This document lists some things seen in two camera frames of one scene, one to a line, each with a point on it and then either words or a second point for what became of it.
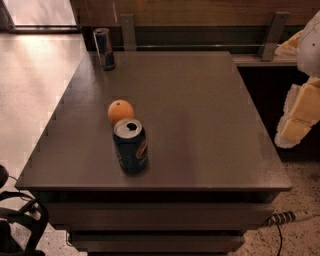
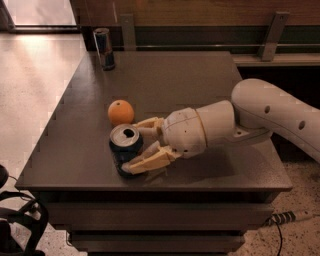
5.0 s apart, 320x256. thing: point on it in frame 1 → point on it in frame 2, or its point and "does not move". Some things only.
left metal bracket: x=128 y=32 does not move
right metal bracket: x=273 y=36 does not move
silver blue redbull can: x=104 y=48 does not move
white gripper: x=310 y=50 → x=182 y=132
